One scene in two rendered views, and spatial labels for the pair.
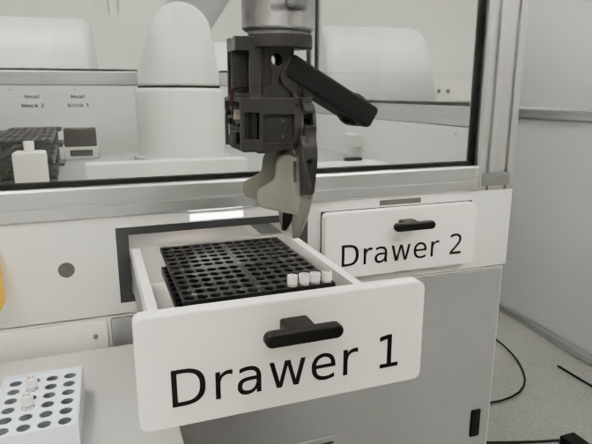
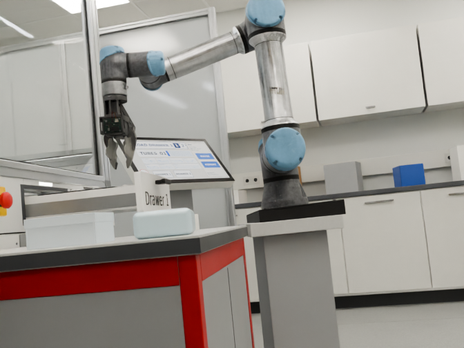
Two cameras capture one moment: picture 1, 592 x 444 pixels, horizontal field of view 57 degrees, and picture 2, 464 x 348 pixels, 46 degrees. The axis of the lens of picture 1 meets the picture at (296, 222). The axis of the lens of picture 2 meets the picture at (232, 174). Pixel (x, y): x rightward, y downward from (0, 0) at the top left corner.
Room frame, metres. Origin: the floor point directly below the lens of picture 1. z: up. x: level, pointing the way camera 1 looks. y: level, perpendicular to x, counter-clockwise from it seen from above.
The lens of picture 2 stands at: (-0.45, 1.30, 0.78)
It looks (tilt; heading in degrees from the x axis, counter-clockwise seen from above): 5 degrees up; 298
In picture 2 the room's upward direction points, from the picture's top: 6 degrees counter-clockwise
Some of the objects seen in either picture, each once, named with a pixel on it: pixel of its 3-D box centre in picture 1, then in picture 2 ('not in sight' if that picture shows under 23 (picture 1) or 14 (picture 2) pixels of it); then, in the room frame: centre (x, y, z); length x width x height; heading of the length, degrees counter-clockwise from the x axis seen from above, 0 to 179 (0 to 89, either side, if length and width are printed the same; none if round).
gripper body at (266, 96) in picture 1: (271, 95); (115, 117); (0.59, 0.03, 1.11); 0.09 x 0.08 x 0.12; 110
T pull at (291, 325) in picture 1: (299, 329); (161, 181); (0.46, 0.00, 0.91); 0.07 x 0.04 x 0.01; 110
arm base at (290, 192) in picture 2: not in sight; (282, 192); (0.23, -0.33, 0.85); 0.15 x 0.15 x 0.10
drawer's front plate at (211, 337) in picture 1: (290, 348); (154, 193); (0.49, 0.01, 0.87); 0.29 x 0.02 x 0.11; 110
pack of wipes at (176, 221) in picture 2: not in sight; (166, 223); (0.10, 0.51, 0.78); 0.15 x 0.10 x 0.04; 120
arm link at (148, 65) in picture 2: not in sight; (146, 65); (0.51, -0.05, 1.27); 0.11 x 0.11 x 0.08; 31
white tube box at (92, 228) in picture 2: not in sight; (71, 230); (0.25, 0.58, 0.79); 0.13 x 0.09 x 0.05; 19
